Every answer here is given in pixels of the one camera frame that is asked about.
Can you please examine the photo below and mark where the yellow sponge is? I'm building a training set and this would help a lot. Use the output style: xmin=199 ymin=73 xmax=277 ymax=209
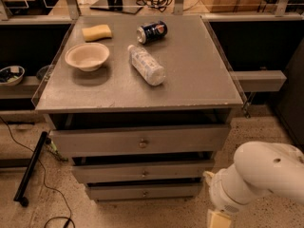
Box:
xmin=82 ymin=25 xmax=112 ymax=42

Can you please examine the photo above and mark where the black floor cable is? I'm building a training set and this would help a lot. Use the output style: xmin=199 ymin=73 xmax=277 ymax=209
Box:
xmin=0 ymin=116 xmax=76 ymax=228

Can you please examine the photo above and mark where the bowl with dark items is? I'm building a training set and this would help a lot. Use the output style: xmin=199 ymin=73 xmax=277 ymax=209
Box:
xmin=0 ymin=66 xmax=25 ymax=86

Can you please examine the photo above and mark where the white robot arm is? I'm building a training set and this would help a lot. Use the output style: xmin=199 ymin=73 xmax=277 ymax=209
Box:
xmin=203 ymin=142 xmax=304 ymax=228

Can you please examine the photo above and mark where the grey drawer cabinet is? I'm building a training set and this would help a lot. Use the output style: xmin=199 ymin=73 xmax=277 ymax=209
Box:
xmin=36 ymin=15 xmax=242 ymax=188

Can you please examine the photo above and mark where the white paper bowl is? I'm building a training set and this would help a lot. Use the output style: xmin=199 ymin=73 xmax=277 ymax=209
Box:
xmin=65 ymin=43 xmax=110 ymax=71

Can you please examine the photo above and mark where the black monitor stand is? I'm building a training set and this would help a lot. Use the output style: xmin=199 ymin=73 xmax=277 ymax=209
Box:
xmin=89 ymin=0 xmax=143 ymax=14

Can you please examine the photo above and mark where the black bar on floor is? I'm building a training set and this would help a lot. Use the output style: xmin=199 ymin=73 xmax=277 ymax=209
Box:
xmin=13 ymin=131 xmax=48 ymax=207

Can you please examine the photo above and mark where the grey drawer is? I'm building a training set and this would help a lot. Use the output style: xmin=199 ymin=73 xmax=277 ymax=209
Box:
xmin=72 ymin=161 xmax=214 ymax=184
xmin=85 ymin=182 xmax=202 ymax=201
xmin=50 ymin=124 xmax=230 ymax=157

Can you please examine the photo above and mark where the clear plastic water bottle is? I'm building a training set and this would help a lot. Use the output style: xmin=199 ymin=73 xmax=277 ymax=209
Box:
xmin=128 ymin=45 xmax=165 ymax=86

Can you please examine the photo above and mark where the blue pepsi can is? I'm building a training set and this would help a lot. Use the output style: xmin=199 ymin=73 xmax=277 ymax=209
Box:
xmin=137 ymin=21 xmax=168 ymax=45

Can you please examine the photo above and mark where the grey metal side beam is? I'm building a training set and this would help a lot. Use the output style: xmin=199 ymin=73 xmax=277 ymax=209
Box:
xmin=231 ymin=70 xmax=286 ymax=92

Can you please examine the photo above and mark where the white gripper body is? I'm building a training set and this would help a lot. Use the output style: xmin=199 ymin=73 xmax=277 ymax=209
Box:
xmin=209 ymin=169 xmax=244 ymax=215

